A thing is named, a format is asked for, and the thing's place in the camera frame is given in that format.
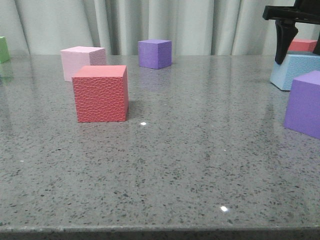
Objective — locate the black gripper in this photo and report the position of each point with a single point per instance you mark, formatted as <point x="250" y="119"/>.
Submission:
<point x="303" y="11"/>

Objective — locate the light blue foam cube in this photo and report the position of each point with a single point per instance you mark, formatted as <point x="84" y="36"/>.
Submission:
<point x="296" y="63"/>

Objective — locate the red foam cube at back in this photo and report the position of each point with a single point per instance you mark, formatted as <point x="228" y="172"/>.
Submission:
<point x="302" y="45"/>

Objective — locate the large purple foam cube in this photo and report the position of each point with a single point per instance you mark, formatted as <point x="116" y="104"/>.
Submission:
<point x="303" y="108"/>

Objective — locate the purple foam cube at back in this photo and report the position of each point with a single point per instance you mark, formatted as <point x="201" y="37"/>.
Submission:
<point x="155" y="53"/>

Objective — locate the red textured foam cube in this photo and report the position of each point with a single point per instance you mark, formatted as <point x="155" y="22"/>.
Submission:
<point x="101" y="93"/>

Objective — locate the pink foam cube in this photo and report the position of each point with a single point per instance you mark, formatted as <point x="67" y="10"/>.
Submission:
<point x="76" y="57"/>

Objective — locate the grey-green curtain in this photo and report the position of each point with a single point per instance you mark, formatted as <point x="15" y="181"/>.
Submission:
<point x="195" y="27"/>

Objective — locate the green foam cube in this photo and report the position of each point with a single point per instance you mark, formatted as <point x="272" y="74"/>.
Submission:
<point x="4" y="52"/>

